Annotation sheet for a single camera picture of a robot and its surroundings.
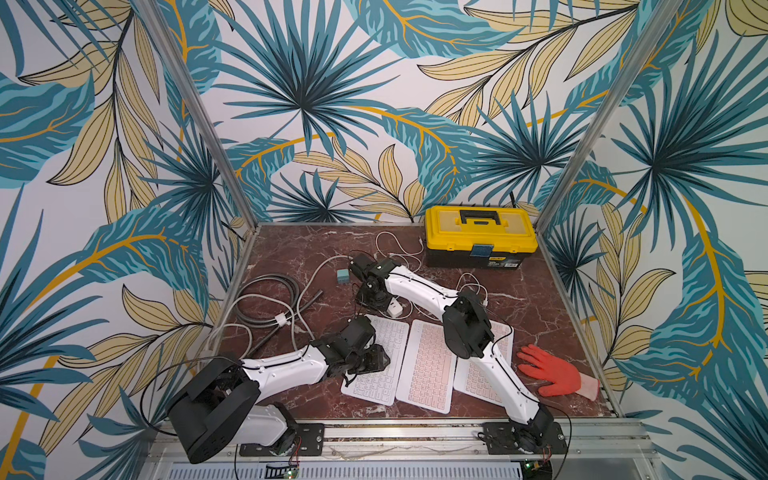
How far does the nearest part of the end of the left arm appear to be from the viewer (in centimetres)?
63

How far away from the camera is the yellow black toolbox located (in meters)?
0.97

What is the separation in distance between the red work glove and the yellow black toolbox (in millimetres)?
302

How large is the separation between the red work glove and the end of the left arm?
45 cm

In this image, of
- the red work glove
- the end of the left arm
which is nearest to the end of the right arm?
the end of the left arm

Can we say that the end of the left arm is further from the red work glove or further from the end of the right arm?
the red work glove

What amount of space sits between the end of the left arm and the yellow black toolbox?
395mm

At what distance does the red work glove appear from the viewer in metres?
0.83
